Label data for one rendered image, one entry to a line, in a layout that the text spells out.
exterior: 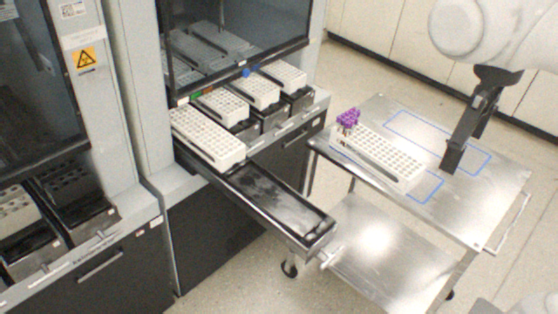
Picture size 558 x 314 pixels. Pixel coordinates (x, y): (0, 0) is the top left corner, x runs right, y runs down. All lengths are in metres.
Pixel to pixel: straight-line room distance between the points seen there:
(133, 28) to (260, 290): 1.28
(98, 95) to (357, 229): 1.20
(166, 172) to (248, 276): 0.79
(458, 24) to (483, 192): 0.92
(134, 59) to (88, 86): 0.13
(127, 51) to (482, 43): 0.81
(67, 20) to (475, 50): 0.78
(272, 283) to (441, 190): 0.95
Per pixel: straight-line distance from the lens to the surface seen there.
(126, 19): 1.05
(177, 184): 1.31
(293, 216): 1.14
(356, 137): 1.31
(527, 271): 2.43
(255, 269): 1.98
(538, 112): 3.26
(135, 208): 1.27
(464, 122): 0.74
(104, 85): 1.09
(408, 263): 1.80
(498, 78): 0.75
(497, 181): 1.44
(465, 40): 0.51
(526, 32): 0.53
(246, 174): 1.23
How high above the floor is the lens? 1.68
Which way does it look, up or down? 43 degrees down
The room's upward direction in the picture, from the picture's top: 6 degrees clockwise
